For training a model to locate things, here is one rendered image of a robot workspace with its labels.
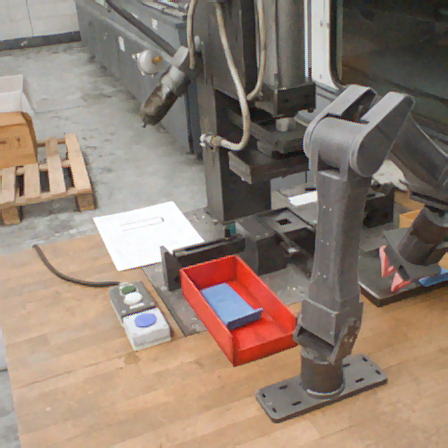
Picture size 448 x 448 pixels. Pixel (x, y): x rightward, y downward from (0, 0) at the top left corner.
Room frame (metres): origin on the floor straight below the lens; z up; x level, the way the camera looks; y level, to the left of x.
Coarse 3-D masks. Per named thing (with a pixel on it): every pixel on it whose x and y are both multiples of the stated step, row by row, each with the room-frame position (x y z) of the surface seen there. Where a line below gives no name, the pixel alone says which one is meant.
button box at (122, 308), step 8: (32, 248) 1.37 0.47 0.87; (48, 264) 1.21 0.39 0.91; (56, 272) 1.17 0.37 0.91; (72, 280) 1.13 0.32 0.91; (80, 280) 1.13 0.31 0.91; (136, 280) 1.07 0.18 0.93; (112, 288) 1.05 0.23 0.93; (120, 288) 1.05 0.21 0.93; (136, 288) 1.04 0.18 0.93; (144, 288) 1.04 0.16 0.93; (112, 296) 1.02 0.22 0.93; (120, 296) 1.02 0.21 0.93; (144, 296) 1.01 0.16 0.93; (112, 304) 1.03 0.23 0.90; (120, 304) 0.99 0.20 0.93; (128, 304) 0.99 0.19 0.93; (136, 304) 0.98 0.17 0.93; (144, 304) 0.98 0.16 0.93; (152, 304) 0.98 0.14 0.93; (120, 312) 0.96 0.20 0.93; (128, 312) 0.96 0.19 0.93; (136, 312) 0.97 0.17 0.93; (120, 320) 0.96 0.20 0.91
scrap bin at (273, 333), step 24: (216, 264) 1.07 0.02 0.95; (240, 264) 1.06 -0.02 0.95; (192, 288) 0.99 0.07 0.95; (240, 288) 1.05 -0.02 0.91; (264, 288) 0.97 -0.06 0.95; (264, 312) 0.96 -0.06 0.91; (288, 312) 0.88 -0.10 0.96; (216, 336) 0.88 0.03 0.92; (240, 336) 0.90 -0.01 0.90; (264, 336) 0.89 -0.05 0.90; (288, 336) 0.86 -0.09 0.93; (240, 360) 0.82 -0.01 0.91
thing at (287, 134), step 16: (240, 112) 1.36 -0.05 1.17; (256, 112) 1.35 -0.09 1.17; (256, 128) 1.22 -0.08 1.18; (272, 128) 1.19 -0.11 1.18; (288, 128) 1.16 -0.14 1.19; (304, 128) 1.17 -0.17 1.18; (272, 144) 1.15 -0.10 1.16; (288, 144) 1.12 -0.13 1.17; (240, 160) 1.14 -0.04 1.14; (256, 160) 1.13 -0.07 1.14; (272, 160) 1.12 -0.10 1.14; (288, 160) 1.13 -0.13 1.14; (304, 160) 1.14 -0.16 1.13; (240, 176) 1.14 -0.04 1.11; (256, 176) 1.10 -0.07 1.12; (272, 176) 1.12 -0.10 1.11
